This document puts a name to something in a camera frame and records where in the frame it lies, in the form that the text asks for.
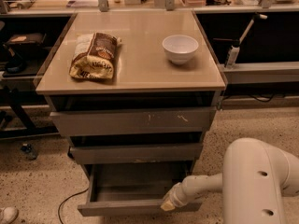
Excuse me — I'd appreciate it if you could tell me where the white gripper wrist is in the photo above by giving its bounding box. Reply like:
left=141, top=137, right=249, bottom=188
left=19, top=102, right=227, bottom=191
left=161, top=183, right=190, bottom=212

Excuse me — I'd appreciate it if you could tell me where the grey bottom drawer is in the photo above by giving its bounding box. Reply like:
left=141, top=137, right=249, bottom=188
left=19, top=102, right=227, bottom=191
left=78, top=161, right=189, bottom=217

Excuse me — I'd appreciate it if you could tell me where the grey drawer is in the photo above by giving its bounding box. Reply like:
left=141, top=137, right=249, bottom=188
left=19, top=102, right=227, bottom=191
left=78, top=161, right=189, bottom=217
left=70, top=143, right=203, bottom=164
left=50, top=107, right=216, bottom=136

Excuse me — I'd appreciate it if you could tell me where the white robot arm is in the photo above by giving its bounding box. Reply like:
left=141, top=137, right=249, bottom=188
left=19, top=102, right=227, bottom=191
left=161, top=138, right=299, bottom=224

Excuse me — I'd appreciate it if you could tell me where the grey middle drawer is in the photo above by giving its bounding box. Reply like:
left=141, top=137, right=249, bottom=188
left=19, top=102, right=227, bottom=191
left=70, top=143, right=203, bottom=164

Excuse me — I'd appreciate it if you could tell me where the grey top drawer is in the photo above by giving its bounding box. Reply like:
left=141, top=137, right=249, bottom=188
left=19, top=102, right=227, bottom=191
left=50, top=107, right=216, bottom=136

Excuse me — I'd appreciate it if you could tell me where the grey drawer cabinet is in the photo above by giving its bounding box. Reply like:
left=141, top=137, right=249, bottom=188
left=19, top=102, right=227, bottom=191
left=36, top=10, right=227, bottom=173

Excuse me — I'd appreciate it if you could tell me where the small blue floor object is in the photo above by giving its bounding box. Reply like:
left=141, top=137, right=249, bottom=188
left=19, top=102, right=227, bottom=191
left=21, top=144, right=38, bottom=161

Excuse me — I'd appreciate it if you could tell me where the white shoe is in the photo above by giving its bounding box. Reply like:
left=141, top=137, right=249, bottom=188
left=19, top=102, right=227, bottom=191
left=0, top=207, right=19, bottom=224

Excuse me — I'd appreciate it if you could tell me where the white ceramic bowl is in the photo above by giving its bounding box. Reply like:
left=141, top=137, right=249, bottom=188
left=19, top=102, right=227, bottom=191
left=162, top=35, right=199, bottom=64

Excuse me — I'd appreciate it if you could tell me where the brown yellow chip bag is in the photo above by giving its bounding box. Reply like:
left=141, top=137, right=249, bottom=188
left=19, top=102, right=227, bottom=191
left=69, top=33, right=121, bottom=80

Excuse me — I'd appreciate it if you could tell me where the white caulk tube gun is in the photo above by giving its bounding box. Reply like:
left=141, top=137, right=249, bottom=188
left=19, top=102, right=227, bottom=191
left=224, top=13, right=267, bottom=68

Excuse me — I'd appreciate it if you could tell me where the black floor cable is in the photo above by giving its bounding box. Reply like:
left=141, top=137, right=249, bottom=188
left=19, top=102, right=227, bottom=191
left=57, top=188, right=91, bottom=224

